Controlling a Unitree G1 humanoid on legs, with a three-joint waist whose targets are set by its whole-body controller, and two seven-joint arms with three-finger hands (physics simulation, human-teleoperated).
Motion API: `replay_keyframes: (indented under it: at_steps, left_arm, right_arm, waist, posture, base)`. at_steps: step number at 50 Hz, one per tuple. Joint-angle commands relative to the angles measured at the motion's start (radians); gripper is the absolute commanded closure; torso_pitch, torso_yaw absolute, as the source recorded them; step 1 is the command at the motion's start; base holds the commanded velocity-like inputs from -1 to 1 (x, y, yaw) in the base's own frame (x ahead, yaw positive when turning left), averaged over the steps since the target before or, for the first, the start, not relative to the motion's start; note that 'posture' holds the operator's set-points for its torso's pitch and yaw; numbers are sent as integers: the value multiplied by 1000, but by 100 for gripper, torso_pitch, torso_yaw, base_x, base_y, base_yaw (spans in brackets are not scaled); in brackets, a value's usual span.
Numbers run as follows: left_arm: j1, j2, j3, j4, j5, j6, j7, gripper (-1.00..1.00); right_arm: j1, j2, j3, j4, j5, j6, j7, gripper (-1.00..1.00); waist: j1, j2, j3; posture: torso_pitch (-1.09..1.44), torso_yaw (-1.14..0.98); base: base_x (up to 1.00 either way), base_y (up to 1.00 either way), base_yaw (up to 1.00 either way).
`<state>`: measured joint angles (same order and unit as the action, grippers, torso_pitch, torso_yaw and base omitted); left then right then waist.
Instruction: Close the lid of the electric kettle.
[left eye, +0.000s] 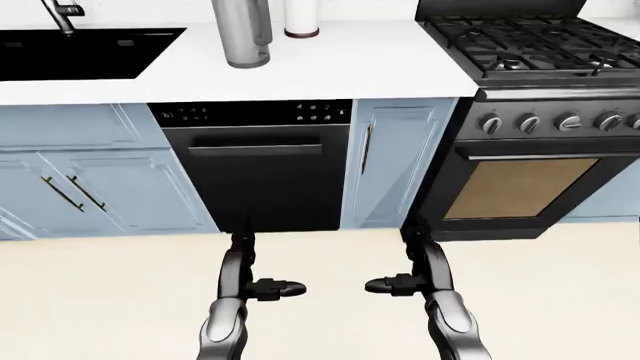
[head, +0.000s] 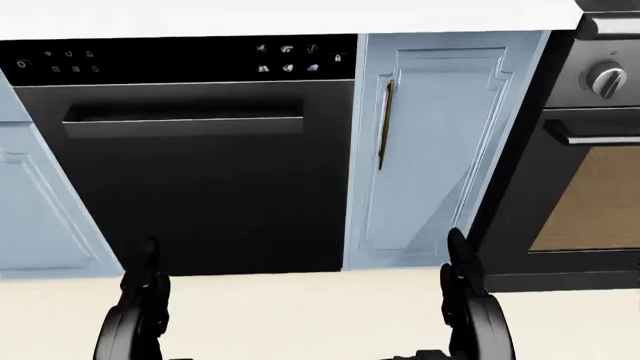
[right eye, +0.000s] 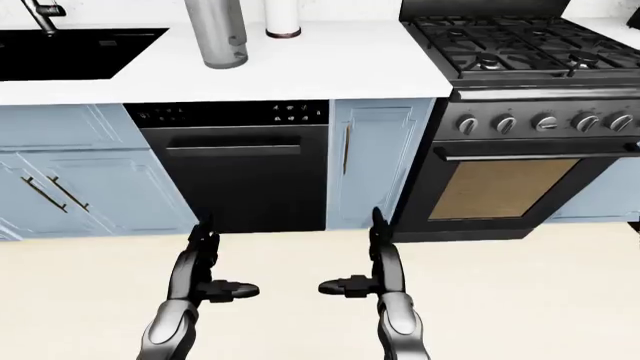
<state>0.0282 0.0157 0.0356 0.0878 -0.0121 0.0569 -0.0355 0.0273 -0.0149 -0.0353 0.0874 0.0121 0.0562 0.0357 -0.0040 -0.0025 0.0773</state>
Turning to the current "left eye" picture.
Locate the black kitchen sink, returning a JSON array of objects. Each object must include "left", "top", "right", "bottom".
[{"left": 0, "top": 27, "right": 188, "bottom": 82}]

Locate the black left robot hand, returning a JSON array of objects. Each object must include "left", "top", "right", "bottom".
[{"left": 216, "top": 215, "right": 308, "bottom": 303}]

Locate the black gas stove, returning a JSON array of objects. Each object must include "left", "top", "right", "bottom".
[{"left": 413, "top": 0, "right": 640, "bottom": 243}]

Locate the silver sink faucet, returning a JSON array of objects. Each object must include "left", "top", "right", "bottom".
[{"left": 39, "top": 0, "right": 87, "bottom": 37}]

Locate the black dishwasher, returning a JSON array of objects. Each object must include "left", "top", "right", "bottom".
[{"left": 146, "top": 98, "right": 354, "bottom": 234}]

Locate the dark cabinet bar handle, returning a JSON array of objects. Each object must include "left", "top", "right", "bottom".
[
  {"left": 65, "top": 174, "right": 108, "bottom": 213},
  {"left": 40, "top": 175, "right": 86, "bottom": 213},
  {"left": 360, "top": 123, "right": 375, "bottom": 175}
]

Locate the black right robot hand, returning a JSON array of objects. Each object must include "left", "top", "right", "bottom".
[{"left": 364, "top": 216, "right": 455, "bottom": 298}]

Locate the black oven door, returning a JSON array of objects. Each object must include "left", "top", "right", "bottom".
[{"left": 413, "top": 137, "right": 640, "bottom": 243}]

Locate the white cylindrical canister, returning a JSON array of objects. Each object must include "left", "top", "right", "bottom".
[{"left": 283, "top": 0, "right": 321, "bottom": 39}]

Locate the wide blue cabinet door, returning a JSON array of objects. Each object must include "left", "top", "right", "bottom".
[
  {"left": 0, "top": 150, "right": 129, "bottom": 242},
  {"left": 67, "top": 148, "right": 220, "bottom": 237}
]

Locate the tall silver metal canister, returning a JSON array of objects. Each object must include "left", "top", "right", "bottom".
[{"left": 210, "top": 0, "right": 274, "bottom": 70}]

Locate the narrow blue cabinet door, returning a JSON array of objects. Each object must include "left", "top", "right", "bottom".
[{"left": 343, "top": 97, "right": 461, "bottom": 230}]

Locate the blue cabinet drawer front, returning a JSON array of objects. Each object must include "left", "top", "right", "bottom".
[{"left": 0, "top": 103, "right": 172, "bottom": 152}]

